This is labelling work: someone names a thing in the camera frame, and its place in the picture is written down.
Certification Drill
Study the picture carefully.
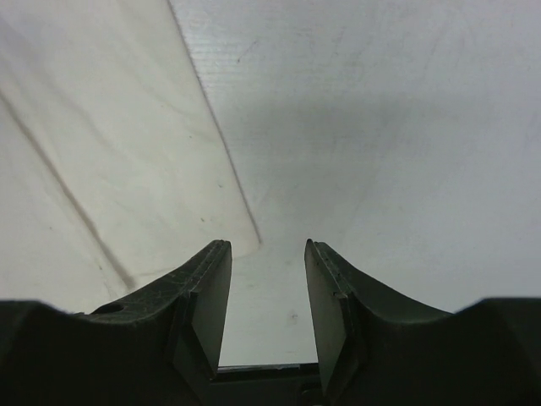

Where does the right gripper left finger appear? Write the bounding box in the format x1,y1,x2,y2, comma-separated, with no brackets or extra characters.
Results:
1,240,232,405

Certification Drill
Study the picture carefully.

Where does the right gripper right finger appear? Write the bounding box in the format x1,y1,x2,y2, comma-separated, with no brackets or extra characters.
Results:
304,241,540,405

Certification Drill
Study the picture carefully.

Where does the cream white t shirt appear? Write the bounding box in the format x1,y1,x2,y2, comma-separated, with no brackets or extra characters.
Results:
1,1,260,311

